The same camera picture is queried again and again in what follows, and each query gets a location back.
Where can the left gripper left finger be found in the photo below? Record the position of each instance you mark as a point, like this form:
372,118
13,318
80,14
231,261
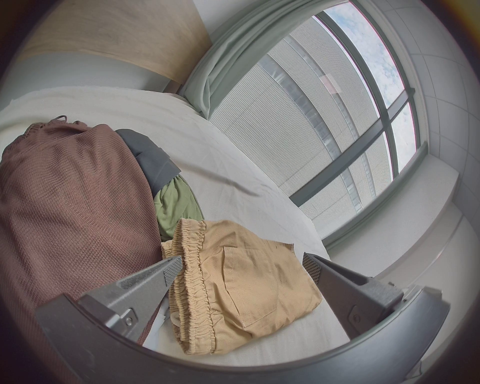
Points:
127,303

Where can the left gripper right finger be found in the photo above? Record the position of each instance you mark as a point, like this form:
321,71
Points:
356,296

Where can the tan shorts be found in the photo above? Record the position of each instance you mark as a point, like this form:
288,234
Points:
243,285

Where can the bed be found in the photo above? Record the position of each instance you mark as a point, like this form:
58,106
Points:
232,157

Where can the white garment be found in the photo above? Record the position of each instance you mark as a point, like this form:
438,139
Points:
161,330

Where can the brown shorts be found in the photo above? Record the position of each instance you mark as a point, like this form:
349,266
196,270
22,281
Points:
75,210

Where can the green garment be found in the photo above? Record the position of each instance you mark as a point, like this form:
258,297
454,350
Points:
176,206

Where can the black garment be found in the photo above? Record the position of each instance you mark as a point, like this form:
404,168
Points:
150,161

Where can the window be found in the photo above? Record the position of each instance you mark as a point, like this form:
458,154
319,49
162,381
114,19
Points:
386,123

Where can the grey-green curtain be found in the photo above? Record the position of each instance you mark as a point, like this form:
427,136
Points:
225,63

